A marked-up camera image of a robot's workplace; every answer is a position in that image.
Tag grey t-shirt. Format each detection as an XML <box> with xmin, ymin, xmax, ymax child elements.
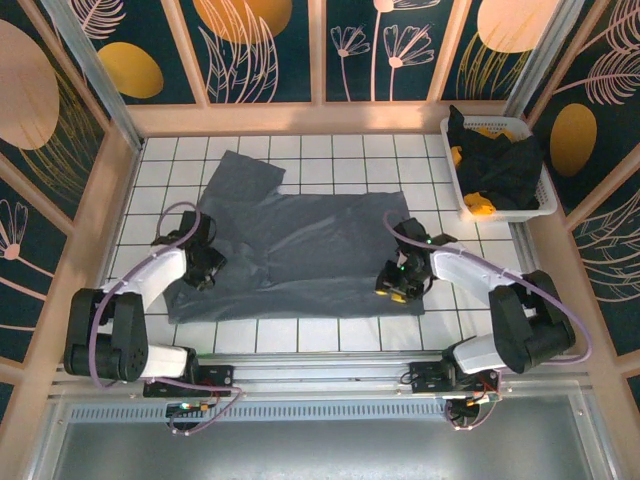
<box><xmin>164</xmin><ymin>149</ymin><xmax>426</xmax><ymax>326</ymax></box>

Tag yellow t-shirt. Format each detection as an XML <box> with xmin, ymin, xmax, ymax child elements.
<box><xmin>449</xmin><ymin>127</ymin><xmax>516</xmax><ymax>217</ymax></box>

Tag perforated metal strip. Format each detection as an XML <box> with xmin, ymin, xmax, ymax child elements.
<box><xmin>67</xmin><ymin>399</ymin><xmax>584</xmax><ymax>424</ymax></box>

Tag black and yellow clothes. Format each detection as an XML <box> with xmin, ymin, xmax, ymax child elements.
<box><xmin>447</xmin><ymin>104</ymin><xmax>544</xmax><ymax>211</ymax></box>

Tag white plastic basket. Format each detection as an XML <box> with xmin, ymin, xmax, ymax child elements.
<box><xmin>439</xmin><ymin>115</ymin><xmax>558</xmax><ymax>224</ymax></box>

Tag grey metal plate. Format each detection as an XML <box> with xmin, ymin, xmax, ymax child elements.
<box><xmin>29</xmin><ymin>419</ymin><xmax>616</xmax><ymax>480</ymax></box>

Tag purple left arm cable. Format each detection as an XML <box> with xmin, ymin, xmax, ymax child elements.
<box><xmin>92</xmin><ymin>201</ymin><xmax>246</xmax><ymax>437</ymax></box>

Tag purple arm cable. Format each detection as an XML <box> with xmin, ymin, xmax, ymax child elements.
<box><xmin>383</xmin><ymin>210</ymin><xmax>595</xmax><ymax>432</ymax></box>
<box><xmin>92</xmin><ymin>201</ymin><xmax>246</xmax><ymax>437</ymax></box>

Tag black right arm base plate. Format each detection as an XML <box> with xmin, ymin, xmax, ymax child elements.
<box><xmin>399</xmin><ymin>360</ymin><xmax>501</xmax><ymax>396</ymax></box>

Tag long aluminium base rail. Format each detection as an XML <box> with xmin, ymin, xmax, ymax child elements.
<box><xmin>47</xmin><ymin>352</ymin><xmax>599</xmax><ymax>401</ymax></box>

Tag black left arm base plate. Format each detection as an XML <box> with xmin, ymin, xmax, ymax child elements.
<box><xmin>143</xmin><ymin>364</ymin><xmax>236</xmax><ymax>399</ymax></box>

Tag short aluminium side rail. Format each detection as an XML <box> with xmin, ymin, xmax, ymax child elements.
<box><xmin>508</xmin><ymin>222</ymin><xmax>542</xmax><ymax>275</ymax></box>

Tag small circuit board with wires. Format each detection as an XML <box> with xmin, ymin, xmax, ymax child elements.
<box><xmin>446</xmin><ymin>392</ymin><xmax>502</xmax><ymax>417</ymax></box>
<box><xmin>166</xmin><ymin>398</ymin><xmax>212</xmax><ymax>417</ymax></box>

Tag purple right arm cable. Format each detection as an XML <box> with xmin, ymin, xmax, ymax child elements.
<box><xmin>383</xmin><ymin>210</ymin><xmax>595</xmax><ymax>432</ymax></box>

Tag aluminium corner post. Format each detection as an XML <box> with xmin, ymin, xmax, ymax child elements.
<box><xmin>502</xmin><ymin>0</ymin><xmax>586</xmax><ymax>119</ymax></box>
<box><xmin>39</xmin><ymin>0</ymin><xmax>146</xmax><ymax>151</ymax></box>

